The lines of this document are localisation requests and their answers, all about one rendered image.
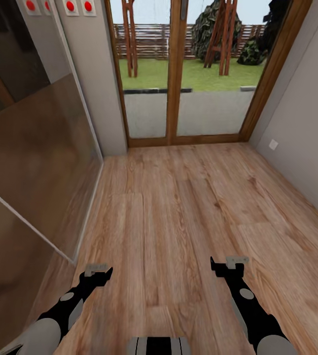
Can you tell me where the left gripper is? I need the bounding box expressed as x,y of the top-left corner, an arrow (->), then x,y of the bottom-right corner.
78,267 -> 113,296

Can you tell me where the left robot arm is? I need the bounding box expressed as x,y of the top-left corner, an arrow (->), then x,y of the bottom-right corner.
0,263 -> 113,355

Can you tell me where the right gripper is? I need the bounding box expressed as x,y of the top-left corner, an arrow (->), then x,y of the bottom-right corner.
211,257 -> 244,284

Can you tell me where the robot trunk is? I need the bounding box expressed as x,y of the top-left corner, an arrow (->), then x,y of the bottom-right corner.
126,337 -> 192,355

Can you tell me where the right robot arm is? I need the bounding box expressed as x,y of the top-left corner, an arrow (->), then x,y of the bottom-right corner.
211,255 -> 300,355

